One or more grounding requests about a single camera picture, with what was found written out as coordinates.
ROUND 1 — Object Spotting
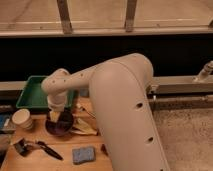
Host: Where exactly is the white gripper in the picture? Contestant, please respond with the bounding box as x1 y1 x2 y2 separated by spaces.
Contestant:
47 93 67 112

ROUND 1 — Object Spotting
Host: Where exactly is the dark purple bowl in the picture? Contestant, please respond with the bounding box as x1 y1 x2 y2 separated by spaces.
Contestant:
45 110 74 136

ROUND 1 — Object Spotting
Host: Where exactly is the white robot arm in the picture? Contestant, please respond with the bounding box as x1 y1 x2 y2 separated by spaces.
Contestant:
42 53 170 171

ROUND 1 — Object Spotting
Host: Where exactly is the green plastic tray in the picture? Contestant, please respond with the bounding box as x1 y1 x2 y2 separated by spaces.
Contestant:
15 75 76 112

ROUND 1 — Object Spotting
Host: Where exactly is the white paper cup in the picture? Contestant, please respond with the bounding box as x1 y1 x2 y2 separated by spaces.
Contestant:
12 109 33 130

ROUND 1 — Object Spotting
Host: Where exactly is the black binder clip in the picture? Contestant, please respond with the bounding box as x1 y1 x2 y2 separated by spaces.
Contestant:
13 138 29 157

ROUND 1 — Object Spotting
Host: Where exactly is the blue box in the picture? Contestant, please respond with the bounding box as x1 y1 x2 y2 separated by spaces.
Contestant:
0 115 15 132

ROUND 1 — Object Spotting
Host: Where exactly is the blue sponge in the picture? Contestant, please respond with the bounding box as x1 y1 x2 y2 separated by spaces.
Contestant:
72 146 96 165

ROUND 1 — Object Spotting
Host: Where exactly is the brown pine cone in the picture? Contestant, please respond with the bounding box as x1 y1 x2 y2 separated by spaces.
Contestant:
101 144 108 156

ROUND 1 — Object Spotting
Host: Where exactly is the black handled brush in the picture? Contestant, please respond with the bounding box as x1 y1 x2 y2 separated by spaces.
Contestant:
36 141 63 160

